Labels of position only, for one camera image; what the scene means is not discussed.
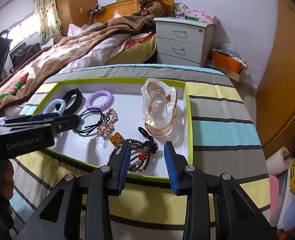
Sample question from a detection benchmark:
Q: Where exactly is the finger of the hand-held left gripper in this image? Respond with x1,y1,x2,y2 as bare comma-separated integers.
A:
0,112,61,125
44,114,81,133

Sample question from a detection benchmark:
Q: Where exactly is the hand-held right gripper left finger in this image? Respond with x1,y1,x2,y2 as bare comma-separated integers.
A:
16,141,132,240

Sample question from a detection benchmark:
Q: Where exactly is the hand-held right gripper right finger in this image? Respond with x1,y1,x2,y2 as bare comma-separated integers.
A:
164,141,278,240

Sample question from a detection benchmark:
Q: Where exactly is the light blue spiral hair tie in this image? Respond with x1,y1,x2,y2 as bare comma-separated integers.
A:
42,99,66,115

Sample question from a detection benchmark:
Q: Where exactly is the dark beaded bracelet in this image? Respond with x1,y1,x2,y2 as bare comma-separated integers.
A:
109,127,159,173

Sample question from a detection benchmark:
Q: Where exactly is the black elastic hair tie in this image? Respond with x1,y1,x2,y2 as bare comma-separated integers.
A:
74,107,111,137

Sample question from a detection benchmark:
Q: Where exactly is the purple spiral hair tie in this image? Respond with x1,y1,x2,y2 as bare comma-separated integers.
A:
86,90,113,110

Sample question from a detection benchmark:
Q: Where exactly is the shallow green cardboard box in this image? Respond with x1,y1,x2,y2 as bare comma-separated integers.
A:
20,77,194,183

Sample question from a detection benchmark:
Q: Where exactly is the person's left hand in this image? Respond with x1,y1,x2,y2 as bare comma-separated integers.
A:
3,158,14,201

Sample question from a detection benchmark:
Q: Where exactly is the black wristband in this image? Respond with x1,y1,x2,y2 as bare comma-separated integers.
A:
59,88,84,114

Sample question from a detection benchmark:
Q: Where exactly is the clear amber hair claw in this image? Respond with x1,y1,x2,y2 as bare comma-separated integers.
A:
140,78,179,137

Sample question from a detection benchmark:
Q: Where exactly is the dark monitor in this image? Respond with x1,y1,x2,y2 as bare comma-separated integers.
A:
9,42,41,74

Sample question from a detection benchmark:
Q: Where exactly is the brown fleece blanket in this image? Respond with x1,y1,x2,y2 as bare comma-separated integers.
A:
0,16,148,110

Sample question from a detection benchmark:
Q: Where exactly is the white duvet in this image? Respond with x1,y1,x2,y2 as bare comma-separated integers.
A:
47,24,138,75

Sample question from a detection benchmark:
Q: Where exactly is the patterned curtain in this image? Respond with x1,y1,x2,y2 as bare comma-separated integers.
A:
32,0,62,45

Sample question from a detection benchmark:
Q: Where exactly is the white paper roll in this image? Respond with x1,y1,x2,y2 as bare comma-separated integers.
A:
266,147,291,177

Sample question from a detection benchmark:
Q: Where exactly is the orange box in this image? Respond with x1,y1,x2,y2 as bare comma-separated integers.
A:
211,50,248,77

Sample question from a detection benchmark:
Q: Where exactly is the power strip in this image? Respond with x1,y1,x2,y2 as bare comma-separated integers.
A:
87,5,106,14

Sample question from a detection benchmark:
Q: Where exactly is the tall wooden cabinet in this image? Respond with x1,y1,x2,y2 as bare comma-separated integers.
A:
54,0,98,35

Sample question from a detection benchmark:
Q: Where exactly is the white nightstand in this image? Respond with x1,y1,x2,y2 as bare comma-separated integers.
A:
154,17,215,67

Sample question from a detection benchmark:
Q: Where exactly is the wooden headboard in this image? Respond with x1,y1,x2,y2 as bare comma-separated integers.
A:
94,0,175,25

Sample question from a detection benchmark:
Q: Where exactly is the brown teddy bear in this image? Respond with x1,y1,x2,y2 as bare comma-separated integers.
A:
131,0,166,27

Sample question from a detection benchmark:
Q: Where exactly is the wooden wardrobe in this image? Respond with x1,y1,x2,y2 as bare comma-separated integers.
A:
256,0,295,160

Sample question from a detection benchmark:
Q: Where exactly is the pink tissue box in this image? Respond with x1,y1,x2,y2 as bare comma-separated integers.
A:
185,7,218,25

